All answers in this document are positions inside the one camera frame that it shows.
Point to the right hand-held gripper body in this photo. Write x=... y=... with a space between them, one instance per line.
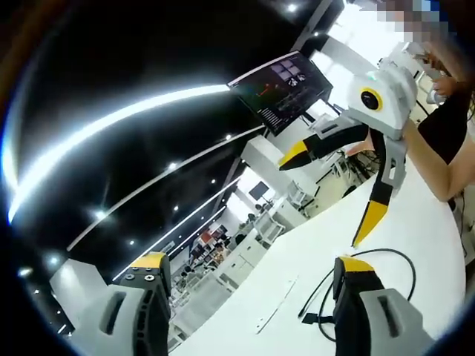
x=384 y=98

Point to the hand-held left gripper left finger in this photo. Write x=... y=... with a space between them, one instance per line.
x=126 y=315

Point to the black monitor screen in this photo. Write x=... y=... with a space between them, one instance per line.
x=285 y=92

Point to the small black monitor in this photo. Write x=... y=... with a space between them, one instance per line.
x=258 y=191

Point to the white desk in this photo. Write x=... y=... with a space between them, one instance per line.
x=352 y=259

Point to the white office chair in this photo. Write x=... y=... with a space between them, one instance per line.
x=269 y=228
x=301 y=196

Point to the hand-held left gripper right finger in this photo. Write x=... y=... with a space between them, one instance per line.
x=375 y=315

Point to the person's black shirt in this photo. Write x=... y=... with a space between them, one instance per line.
x=447 y=130

